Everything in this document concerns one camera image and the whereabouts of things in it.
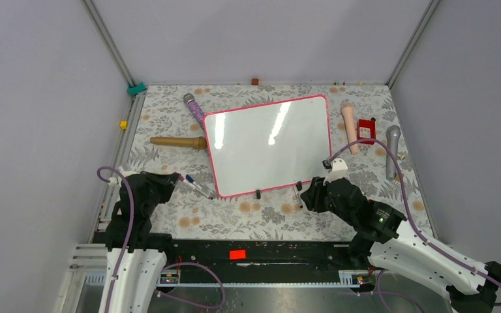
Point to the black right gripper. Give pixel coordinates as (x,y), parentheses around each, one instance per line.
(312,196)

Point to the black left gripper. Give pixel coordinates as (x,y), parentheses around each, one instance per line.
(166,181)

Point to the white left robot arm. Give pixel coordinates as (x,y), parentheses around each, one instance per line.
(135,256)

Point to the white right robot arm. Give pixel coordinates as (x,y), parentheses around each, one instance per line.
(385,239)

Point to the pink framed whiteboard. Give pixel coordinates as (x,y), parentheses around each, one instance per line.
(268,146)

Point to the blue capped marker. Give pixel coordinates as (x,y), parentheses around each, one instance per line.
(194,183)

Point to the brown wooden toy microphone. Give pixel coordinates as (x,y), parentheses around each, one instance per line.
(199,143)

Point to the red box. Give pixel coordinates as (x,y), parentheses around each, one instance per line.
(366,130)

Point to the silver toy microphone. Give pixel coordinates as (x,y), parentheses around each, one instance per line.
(393,135)

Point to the purple patterned toy microphone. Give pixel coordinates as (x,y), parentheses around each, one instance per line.
(194,108)

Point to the teal block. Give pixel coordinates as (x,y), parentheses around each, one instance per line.
(137,89)

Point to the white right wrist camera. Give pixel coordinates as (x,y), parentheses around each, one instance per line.
(338,170)

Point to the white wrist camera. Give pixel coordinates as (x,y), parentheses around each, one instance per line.
(118,175)
(338,170)

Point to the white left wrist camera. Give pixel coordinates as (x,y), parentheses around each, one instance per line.
(118,175)

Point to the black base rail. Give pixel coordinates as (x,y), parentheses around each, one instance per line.
(267,262)

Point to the red label on rail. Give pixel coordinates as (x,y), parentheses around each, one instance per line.
(239,254)

